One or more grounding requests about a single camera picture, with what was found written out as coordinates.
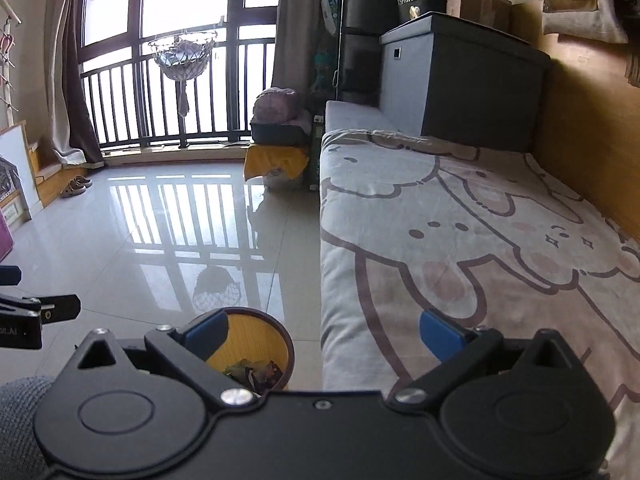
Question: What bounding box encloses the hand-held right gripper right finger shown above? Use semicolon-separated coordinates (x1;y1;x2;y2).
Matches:
391;309;587;407

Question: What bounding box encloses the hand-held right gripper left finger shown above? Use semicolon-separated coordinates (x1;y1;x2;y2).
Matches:
74;309;256;407

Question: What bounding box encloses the wood-look bin with brown rim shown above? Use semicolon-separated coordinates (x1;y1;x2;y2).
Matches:
200;306;296;395

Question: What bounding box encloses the purple board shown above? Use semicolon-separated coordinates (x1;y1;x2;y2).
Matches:
0;210;16;263

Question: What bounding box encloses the green foil packet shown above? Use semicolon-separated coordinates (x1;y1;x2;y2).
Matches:
223;358;257;381

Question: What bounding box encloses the white framed picture board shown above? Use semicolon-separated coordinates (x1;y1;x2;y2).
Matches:
0;121;38;233

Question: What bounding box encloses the wooden low shelf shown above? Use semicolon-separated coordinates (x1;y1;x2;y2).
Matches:
30;140;66;208

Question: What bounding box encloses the grey knit cloth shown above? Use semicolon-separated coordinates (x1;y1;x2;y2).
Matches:
0;375;57;480

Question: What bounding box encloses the bed with cartoon sheet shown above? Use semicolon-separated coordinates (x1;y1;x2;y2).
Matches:
319;129;640;480

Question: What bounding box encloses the brown curtain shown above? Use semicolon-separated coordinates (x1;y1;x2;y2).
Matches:
65;0;106;171

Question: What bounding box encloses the yellow cloth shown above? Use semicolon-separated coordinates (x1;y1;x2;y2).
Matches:
243;142;311;181

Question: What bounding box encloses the dark balcony railing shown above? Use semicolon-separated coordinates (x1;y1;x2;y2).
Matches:
80;35;278;153

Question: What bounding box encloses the white sheer curtain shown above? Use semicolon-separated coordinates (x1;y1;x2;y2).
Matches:
45;0;86;166

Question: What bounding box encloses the pink cloth bundle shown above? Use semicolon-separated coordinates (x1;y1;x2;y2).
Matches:
252;87;306;123

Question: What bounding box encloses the grey storage box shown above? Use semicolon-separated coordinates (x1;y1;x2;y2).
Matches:
378;12;553;153

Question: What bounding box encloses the hanging net basket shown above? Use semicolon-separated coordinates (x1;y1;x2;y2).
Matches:
148;30;219;116

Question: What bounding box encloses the grey-brown curtain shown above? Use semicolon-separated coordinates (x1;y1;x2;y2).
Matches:
272;0;346;98

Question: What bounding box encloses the brown cardboard box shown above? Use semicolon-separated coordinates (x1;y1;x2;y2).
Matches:
445;0;513;33

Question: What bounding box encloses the dark plastic drawer tower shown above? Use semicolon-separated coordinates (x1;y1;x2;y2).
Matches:
337;0;406;108

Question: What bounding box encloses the white and green packet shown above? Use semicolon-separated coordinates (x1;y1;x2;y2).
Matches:
321;0;343;36

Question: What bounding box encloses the wooden wall panel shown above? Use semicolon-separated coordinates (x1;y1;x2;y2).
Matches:
520;2;640;256

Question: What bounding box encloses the wall hook rack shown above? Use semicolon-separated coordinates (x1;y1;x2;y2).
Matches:
0;0;23;111

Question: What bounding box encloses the dark window frame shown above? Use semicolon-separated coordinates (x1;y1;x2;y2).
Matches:
75;0;281;153

